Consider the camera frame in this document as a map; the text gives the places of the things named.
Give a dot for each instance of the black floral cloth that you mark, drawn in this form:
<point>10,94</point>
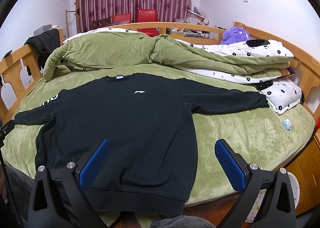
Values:
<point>265,85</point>
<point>258,43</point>

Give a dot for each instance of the grey box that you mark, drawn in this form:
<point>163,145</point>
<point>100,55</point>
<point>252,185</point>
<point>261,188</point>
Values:
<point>43,29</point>

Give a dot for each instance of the black sweatshirt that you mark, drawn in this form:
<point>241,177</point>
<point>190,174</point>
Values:
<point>125,122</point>

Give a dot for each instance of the white star-print stool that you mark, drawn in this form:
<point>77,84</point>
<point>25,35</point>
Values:
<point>296,188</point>

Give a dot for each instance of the person's right leg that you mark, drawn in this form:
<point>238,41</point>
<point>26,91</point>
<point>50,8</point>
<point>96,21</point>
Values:
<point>180,223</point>

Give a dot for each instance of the red chair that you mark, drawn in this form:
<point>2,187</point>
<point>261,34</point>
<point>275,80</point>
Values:
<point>147,15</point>
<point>121,18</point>

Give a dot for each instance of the wooden cabinet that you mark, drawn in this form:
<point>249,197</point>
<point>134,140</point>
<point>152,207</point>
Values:
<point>307,168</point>

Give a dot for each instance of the pile of desk clutter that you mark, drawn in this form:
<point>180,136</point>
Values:
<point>195,27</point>

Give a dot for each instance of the purple plush toy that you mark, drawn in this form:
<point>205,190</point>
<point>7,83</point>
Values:
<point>235,35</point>

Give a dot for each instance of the white wall outlet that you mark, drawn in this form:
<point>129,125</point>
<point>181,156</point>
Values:
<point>29,82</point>

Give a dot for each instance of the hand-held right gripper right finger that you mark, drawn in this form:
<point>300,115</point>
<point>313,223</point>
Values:
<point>230,165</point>

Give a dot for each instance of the green quilt with floral backing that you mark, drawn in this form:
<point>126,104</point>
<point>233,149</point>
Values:
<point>105,47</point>

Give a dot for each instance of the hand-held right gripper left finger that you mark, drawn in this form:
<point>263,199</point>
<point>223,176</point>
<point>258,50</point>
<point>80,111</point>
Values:
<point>93,165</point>

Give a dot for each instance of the white floral pillow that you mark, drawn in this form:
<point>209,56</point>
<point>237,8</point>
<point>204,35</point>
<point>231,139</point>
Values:
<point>285,95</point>

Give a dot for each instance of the small blue toy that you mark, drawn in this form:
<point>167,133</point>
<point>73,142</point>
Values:
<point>287,124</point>

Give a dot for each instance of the wooden coat rack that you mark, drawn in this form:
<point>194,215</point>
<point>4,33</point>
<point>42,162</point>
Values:
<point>67,22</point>

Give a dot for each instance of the green plush bed sheet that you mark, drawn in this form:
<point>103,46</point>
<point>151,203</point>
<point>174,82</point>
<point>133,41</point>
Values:
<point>250,142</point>

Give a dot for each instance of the dark wooden chair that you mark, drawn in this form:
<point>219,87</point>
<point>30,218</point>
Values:
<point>101,22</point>

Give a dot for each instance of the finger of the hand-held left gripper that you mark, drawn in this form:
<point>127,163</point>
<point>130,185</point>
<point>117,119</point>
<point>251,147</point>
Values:
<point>7,127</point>

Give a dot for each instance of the wooden bed frame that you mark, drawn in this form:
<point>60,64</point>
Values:
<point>12,67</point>

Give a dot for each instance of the black jacket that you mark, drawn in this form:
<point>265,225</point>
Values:
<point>42,42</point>

